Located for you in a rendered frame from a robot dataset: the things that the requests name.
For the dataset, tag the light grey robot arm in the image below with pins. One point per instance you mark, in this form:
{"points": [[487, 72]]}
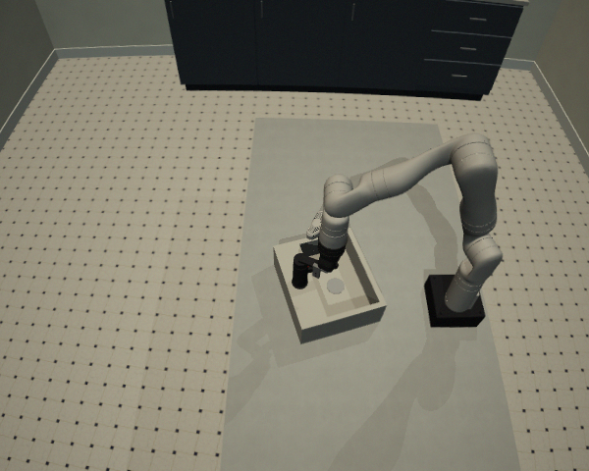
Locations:
{"points": [[476, 173]]}

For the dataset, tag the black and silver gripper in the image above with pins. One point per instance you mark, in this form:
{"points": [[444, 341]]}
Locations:
{"points": [[330, 248]]}

